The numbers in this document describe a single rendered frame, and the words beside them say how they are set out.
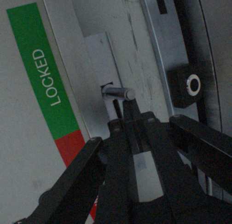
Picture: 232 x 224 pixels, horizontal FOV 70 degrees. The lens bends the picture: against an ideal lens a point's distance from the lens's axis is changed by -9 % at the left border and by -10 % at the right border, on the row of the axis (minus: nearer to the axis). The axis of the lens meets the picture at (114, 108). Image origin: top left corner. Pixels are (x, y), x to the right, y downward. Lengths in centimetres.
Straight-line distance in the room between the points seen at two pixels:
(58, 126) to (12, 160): 7
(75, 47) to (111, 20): 9
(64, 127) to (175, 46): 20
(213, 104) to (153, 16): 18
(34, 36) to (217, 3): 25
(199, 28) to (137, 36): 11
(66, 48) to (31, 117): 9
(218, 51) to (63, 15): 23
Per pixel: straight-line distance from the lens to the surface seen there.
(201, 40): 32
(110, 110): 25
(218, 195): 47
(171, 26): 30
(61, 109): 22
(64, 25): 19
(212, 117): 36
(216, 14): 30
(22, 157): 23
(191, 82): 28
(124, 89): 19
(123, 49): 26
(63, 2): 20
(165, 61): 28
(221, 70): 31
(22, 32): 22
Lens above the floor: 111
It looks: 23 degrees down
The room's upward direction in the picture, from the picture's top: 114 degrees counter-clockwise
